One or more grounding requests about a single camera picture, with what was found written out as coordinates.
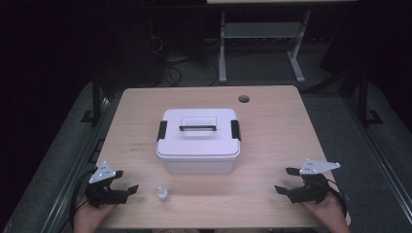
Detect tangle of black cables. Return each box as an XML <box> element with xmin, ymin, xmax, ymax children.
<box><xmin>147</xmin><ymin>16</ymin><xmax>222</xmax><ymax>87</ymax></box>

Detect person's left hand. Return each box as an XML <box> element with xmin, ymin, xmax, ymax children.
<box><xmin>73</xmin><ymin>195</ymin><xmax>117</xmax><ymax>233</ymax></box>

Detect small white dropper bottle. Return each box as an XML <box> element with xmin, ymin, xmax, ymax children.
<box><xmin>156</xmin><ymin>186</ymin><xmax>171</xmax><ymax>204</ymax></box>

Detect person's right hand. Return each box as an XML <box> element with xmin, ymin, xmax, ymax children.
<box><xmin>303</xmin><ymin>193</ymin><xmax>352</xmax><ymax>233</ymax></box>

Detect grey metal floor rail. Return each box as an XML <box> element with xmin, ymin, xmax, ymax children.
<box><xmin>40</xmin><ymin>95</ymin><xmax>122</xmax><ymax>233</ymax></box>
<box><xmin>342</xmin><ymin>96</ymin><xmax>412</xmax><ymax>225</ymax></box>

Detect black metal stand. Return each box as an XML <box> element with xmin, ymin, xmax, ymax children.
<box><xmin>80</xmin><ymin>74</ymin><xmax>105</xmax><ymax>124</ymax></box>
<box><xmin>356</xmin><ymin>69</ymin><xmax>384</xmax><ymax>126</ymax></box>

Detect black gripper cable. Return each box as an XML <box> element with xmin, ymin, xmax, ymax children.
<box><xmin>68</xmin><ymin>168</ymin><xmax>98</xmax><ymax>229</ymax></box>
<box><xmin>326</xmin><ymin>179</ymin><xmax>349</xmax><ymax>218</ymax></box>

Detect white box lid black latches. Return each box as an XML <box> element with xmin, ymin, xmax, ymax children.
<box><xmin>155</xmin><ymin>108</ymin><xmax>243</xmax><ymax>160</ymax></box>

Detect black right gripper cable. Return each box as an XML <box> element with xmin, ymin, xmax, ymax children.
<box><xmin>326</xmin><ymin>179</ymin><xmax>349</xmax><ymax>218</ymax></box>

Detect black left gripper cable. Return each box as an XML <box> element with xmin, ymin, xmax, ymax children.
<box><xmin>68</xmin><ymin>168</ymin><xmax>98</xmax><ymax>229</ymax></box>

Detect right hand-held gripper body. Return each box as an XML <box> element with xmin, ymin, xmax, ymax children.
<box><xmin>286</xmin><ymin>158</ymin><xmax>342</xmax><ymax>206</ymax></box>

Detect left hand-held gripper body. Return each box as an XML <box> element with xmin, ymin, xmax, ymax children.
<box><xmin>85</xmin><ymin>160</ymin><xmax>129</xmax><ymax>209</ymax></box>

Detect white plastic storage box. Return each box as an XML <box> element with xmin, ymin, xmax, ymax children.
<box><xmin>162</xmin><ymin>156</ymin><xmax>237</xmax><ymax>176</ymax></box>

